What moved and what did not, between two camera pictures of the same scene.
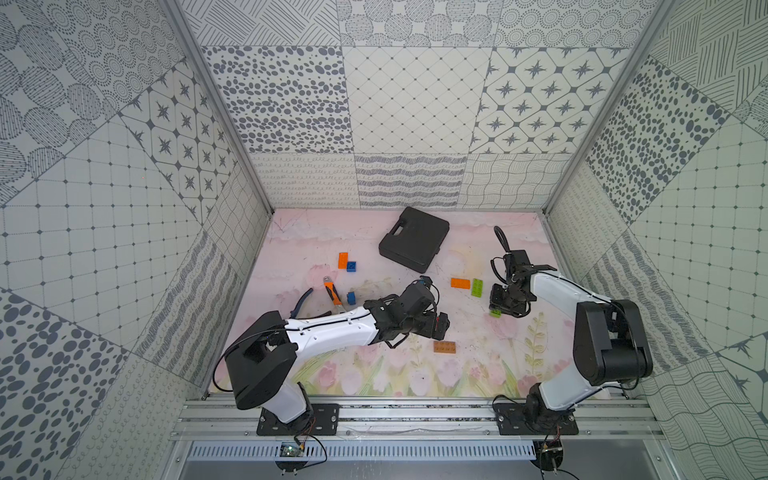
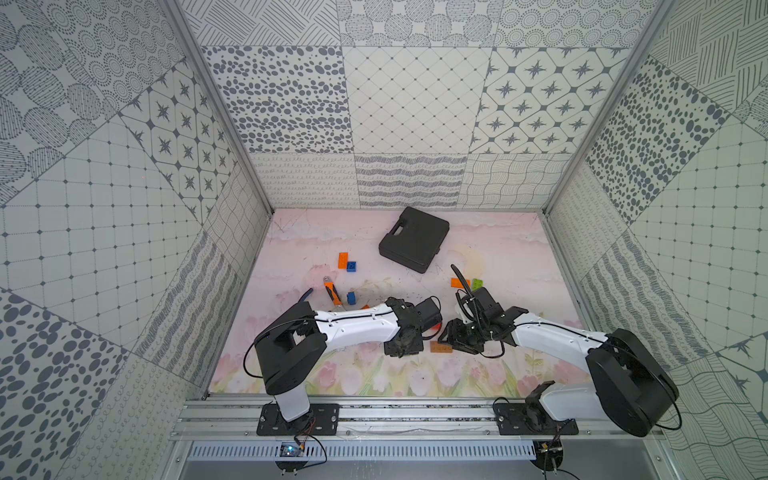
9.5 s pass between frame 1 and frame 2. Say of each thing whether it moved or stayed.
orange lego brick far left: stayed
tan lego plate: stayed
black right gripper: moved
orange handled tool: stayed
